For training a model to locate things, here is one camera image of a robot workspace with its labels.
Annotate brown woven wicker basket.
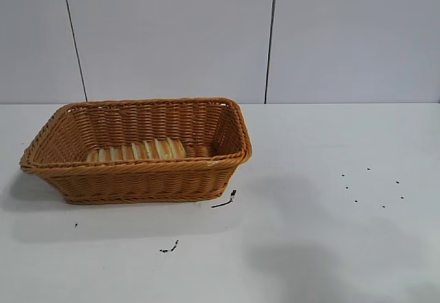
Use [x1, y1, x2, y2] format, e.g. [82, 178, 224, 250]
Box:
[19, 96, 253, 205]

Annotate long striped bread loaf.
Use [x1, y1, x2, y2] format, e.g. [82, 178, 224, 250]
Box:
[85, 137, 188, 163]

